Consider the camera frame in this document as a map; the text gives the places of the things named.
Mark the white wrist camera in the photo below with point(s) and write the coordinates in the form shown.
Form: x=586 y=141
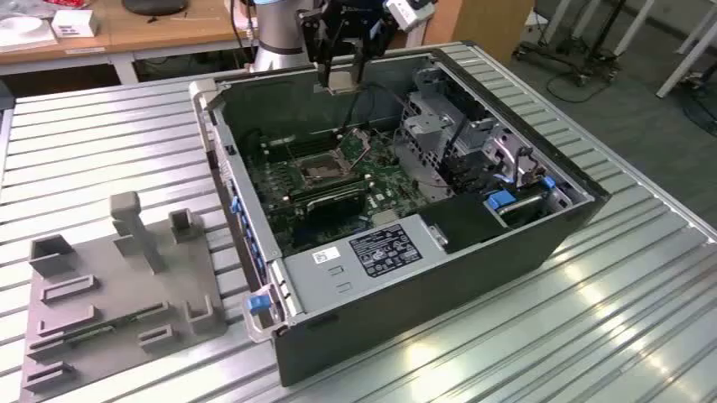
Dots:
x=406 y=12

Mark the grey power supply unit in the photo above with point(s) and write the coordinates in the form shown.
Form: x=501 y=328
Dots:
x=335 y=277

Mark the white cardboard box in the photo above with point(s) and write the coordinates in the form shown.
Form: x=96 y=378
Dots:
x=75 y=23

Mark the wooden cabinet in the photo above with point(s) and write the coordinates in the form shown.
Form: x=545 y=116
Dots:
x=487 y=25

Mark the black RAM slot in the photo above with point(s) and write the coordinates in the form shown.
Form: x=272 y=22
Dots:
x=276 y=156

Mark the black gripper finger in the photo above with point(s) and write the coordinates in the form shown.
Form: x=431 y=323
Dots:
x=374 y=46
x=316 y=42

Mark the black PC case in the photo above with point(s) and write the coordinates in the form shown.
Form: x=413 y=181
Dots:
x=419 y=319

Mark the silver chipset heatsink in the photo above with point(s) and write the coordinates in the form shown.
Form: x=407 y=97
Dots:
x=385 y=218

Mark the grey metal drive cage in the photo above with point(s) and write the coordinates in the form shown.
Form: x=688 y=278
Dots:
x=426 y=126

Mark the black wheeled stand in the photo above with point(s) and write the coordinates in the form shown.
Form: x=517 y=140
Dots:
x=594 y=59

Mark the wooden desk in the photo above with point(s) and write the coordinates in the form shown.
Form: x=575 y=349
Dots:
x=168 y=29

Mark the black graphics card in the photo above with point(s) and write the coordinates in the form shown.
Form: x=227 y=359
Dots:
x=335 y=205

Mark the green RAM stick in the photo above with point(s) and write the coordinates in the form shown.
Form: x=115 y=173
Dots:
x=95 y=328

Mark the grey parts rack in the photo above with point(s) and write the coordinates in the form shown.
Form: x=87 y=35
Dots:
x=112 y=294

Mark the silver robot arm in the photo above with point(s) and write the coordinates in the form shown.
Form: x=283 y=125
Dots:
x=274 y=38

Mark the black round object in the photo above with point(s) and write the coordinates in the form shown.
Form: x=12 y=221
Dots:
x=154 y=6

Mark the white table frame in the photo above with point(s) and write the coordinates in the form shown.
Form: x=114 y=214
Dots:
x=688 y=59

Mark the CPU socket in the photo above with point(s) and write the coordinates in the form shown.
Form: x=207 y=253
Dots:
x=322 y=170

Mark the blue case latch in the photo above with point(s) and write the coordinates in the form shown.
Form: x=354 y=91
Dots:
x=258 y=304

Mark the silver CPU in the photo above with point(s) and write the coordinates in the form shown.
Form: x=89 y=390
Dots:
x=343 y=82

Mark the green motherboard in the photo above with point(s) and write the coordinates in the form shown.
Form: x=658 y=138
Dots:
x=386 y=176

